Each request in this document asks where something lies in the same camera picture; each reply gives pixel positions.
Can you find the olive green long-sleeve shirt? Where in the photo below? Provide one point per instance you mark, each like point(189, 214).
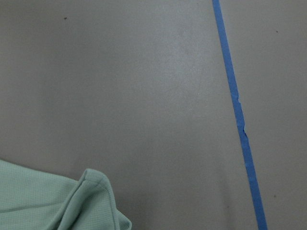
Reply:
point(35, 200)

